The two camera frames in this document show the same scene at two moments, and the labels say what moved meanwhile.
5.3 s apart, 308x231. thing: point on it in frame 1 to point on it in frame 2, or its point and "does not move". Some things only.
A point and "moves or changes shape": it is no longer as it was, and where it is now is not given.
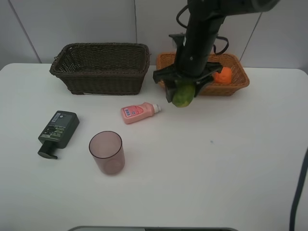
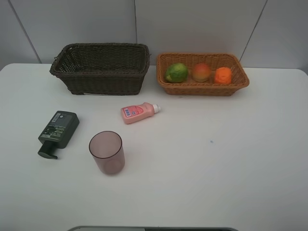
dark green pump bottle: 57,132 does not move
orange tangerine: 225,76 does not move
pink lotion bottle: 132,113 does not move
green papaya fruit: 184,94 moves or changes shape
